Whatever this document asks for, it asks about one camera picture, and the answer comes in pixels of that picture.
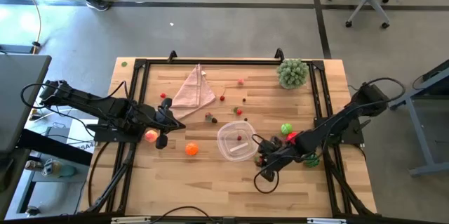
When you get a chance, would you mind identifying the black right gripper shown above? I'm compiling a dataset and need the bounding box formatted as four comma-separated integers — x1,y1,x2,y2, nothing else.
257,136,299,183

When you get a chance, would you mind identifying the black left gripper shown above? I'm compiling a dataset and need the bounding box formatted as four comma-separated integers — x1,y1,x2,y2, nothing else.
156,97,187,150

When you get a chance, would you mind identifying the toy peach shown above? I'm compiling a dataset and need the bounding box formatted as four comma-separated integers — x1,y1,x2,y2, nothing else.
144,129,159,143

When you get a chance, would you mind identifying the orange toy fruit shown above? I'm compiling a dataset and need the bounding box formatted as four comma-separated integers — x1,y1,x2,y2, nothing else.
185,142,199,157

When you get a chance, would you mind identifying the clear plastic tupperware container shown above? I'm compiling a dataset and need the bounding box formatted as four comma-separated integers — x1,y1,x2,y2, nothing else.
216,120,258,163

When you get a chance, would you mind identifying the green striped toy watermelon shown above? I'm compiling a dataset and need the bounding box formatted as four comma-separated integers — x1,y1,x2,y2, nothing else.
303,153,321,168

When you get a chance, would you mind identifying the pink folded cloth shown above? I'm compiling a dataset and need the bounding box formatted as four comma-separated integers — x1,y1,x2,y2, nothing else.
170,62,217,120

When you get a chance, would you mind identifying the green succulent in patterned pot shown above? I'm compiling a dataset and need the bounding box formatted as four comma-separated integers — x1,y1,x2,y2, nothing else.
276,58,310,91

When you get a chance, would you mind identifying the white printed sheet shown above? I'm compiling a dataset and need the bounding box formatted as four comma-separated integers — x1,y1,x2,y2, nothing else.
66,118,99,154

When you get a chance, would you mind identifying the teal bottle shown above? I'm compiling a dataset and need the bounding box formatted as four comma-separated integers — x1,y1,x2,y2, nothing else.
41,159,78,179

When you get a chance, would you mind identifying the black desk beam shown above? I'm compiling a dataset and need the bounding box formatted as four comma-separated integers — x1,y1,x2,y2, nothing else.
19,129,94,167

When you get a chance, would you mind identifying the grey desk top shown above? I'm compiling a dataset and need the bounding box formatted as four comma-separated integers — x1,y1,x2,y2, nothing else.
0,54,53,153

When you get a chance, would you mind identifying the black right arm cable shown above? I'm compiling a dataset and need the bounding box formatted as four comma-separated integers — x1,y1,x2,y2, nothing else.
251,77,407,195

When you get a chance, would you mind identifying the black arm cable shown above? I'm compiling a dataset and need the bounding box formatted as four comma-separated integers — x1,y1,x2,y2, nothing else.
251,77,407,195
20,80,183,130

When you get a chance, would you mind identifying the black aluminium table frame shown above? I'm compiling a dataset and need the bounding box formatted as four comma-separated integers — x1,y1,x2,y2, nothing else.
79,48,380,224

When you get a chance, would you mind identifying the white metal bracket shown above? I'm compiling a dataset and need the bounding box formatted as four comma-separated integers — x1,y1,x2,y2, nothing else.
307,218,347,224
110,216,152,224

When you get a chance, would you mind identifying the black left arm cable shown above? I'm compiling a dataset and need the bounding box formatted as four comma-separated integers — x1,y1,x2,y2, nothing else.
20,80,183,130

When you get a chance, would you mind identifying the grey blue desk frame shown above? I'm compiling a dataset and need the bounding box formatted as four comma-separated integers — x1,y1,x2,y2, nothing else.
388,58,449,178

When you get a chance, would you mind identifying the yellow cable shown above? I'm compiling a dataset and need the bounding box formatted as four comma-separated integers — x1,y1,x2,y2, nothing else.
13,0,42,55

